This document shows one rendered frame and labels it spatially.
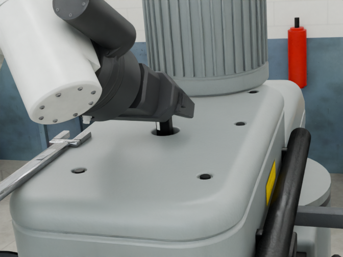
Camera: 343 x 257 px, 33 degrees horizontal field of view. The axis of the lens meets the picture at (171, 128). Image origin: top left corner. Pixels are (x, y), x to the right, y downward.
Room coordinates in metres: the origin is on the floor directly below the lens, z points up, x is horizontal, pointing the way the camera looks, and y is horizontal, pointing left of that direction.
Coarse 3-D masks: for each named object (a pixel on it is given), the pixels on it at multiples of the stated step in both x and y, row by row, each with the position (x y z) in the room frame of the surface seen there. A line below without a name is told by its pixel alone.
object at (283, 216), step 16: (304, 128) 0.91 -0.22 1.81; (288, 144) 0.86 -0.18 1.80; (304, 144) 0.85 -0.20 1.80; (288, 160) 0.78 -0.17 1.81; (304, 160) 0.80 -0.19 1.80; (288, 176) 0.72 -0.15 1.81; (288, 192) 0.68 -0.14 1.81; (272, 208) 0.64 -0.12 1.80; (288, 208) 0.64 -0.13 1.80; (272, 224) 0.60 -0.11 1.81; (288, 224) 0.61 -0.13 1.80; (256, 240) 0.58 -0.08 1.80; (272, 240) 0.56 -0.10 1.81; (288, 240) 0.58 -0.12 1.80; (256, 256) 0.54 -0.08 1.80; (272, 256) 0.53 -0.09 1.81
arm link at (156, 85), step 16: (128, 64) 0.57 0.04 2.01; (144, 64) 0.62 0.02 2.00; (128, 80) 0.57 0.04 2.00; (144, 80) 0.61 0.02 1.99; (160, 80) 0.64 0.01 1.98; (128, 96) 0.57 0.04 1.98; (144, 96) 0.60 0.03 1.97; (160, 96) 0.63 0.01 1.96; (176, 96) 0.64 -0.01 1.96; (96, 112) 0.55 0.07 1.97; (112, 112) 0.57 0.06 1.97; (128, 112) 0.62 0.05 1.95; (144, 112) 0.61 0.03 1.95; (160, 112) 0.62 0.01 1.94
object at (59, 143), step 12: (84, 132) 0.72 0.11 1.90; (60, 144) 0.68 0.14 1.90; (72, 144) 0.68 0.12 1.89; (36, 156) 0.64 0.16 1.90; (48, 156) 0.64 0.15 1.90; (24, 168) 0.61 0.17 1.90; (36, 168) 0.61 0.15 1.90; (12, 180) 0.58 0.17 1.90; (24, 180) 0.58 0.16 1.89; (0, 192) 0.55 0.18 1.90
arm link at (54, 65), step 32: (32, 0) 0.50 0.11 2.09; (64, 0) 0.48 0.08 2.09; (96, 0) 0.49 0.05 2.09; (0, 32) 0.50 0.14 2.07; (32, 32) 0.48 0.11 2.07; (64, 32) 0.49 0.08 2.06; (96, 32) 0.50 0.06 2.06; (128, 32) 0.54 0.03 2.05; (32, 64) 0.47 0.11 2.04; (64, 64) 0.46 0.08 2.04; (96, 64) 0.50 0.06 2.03; (32, 96) 0.46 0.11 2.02; (64, 96) 0.46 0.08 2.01; (96, 96) 0.49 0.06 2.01
